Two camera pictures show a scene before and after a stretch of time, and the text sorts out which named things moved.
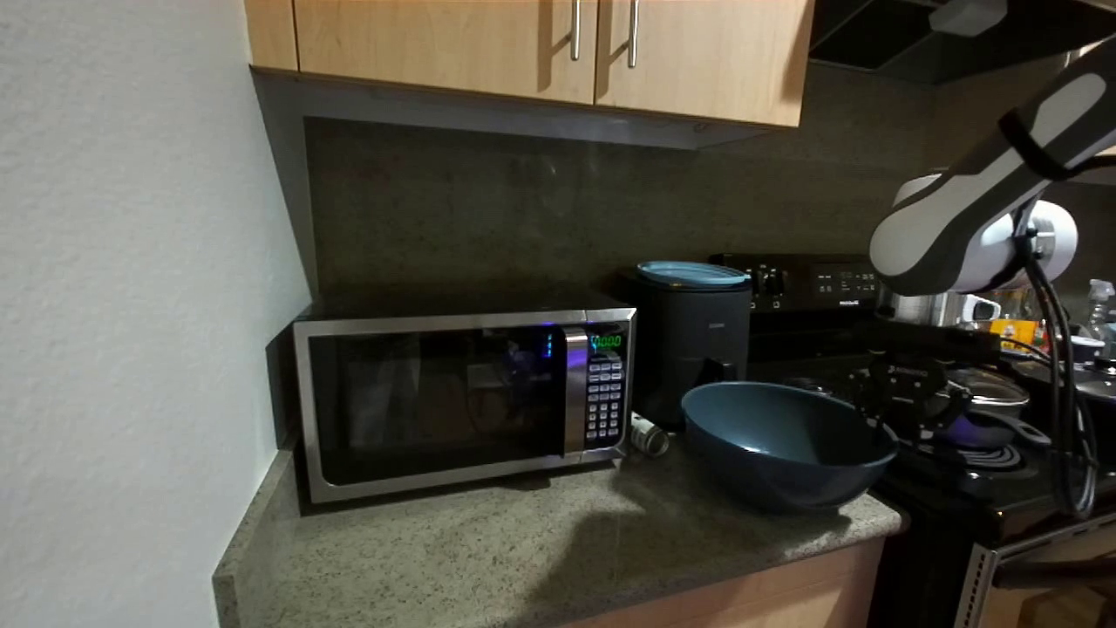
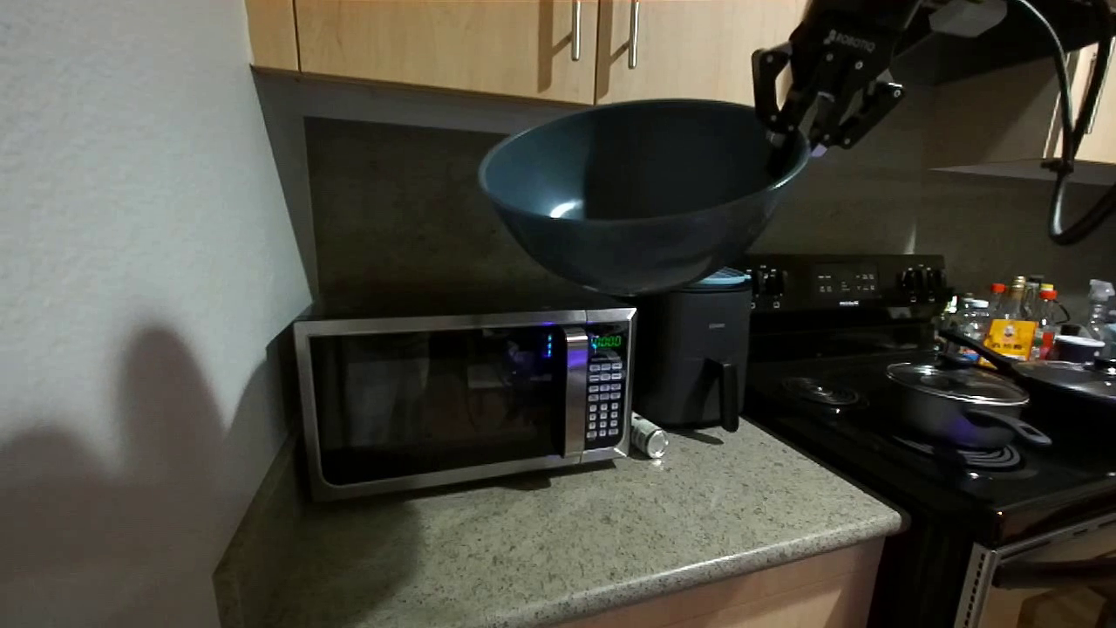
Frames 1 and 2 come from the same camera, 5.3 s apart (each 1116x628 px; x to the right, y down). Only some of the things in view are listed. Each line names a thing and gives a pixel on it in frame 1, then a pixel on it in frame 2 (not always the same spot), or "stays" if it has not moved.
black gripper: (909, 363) -> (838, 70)
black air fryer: (688, 338) stays
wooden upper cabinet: (698, 61) stays
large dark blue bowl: (782, 446) -> (638, 196)
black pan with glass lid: (987, 405) stays
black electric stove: (984, 446) stays
